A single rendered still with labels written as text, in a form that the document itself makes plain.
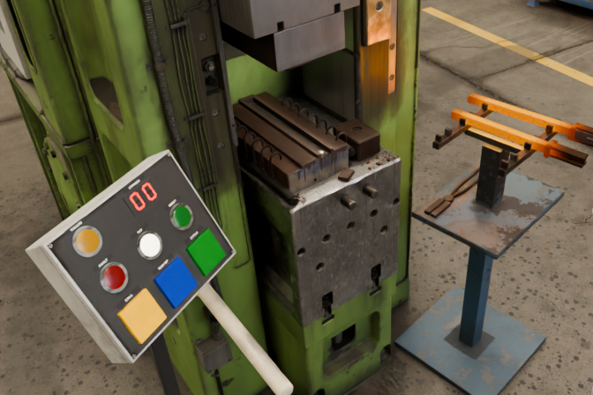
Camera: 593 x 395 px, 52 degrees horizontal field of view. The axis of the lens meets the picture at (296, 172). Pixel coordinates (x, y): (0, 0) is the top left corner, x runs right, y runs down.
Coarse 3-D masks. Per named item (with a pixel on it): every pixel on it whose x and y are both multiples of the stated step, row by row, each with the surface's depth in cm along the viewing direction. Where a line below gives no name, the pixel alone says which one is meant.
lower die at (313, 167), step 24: (264, 96) 190; (240, 120) 179; (264, 120) 178; (288, 120) 175; (240, 144) 174; (264, 144) 169; (288, 144) 166; (336, 144) 164; (288, 168) 158; (312, 168) 160; (336, 168) 165
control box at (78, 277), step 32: (160, 160) 126; (128, 192) 119; (160, 192) 124; (192, 192) 130; (64, 224) 112; (96, 224) 113; (128, 224) 118; (160, 224) 123; (192, 224) 129; (32, 256) 110; (64, 256) 107; (96, 256) 112; (128, 256) 116; (160, 256) 121; (64, 288) 110; (96, 288) 110; (128, 288) 115; (96, 320) 110; (128, 352) 112
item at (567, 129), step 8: (472, 96) 189; (480, 96) 189; (480, 104) 188; (496, 104) 184; (504, 104) 184; (504, 112) 183; (512, 112) 181; (520, 112) 179; (528, 112) 179; (528, 120) 178; (536, 120) 176; (544, 120) 175; (552, 120) 174; (560, 128) 172; (568, 128) 170; (576, 128) 168; (584, 128) 168; (592, 128) 167; (568, 136) 170; (584, 144) 169
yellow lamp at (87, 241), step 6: (84, 234) 110; (90, 234) 111; (96, 234) 112; (78, 240) 109; (84, 240) 110; (90, 240) 111; (96, 240) 112; (78, 246) 109; (84, 246) 110; (90, 246) 111; (96, 246) 112; (84, 252) 110; (90, 252) 111
